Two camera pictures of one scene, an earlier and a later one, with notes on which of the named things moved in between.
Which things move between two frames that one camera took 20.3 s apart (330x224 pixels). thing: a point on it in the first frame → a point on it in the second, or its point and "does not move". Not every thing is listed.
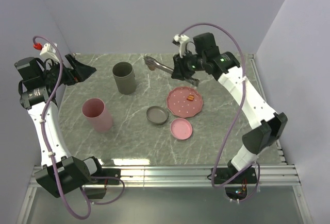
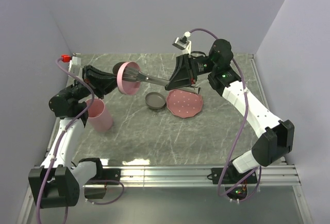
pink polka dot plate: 184,102 does not move
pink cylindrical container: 95,110 does not move
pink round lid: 181,128 → 127,87
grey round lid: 157,115 → 155,100
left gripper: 80,72 → 101,82
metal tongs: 152,64 → 134,75
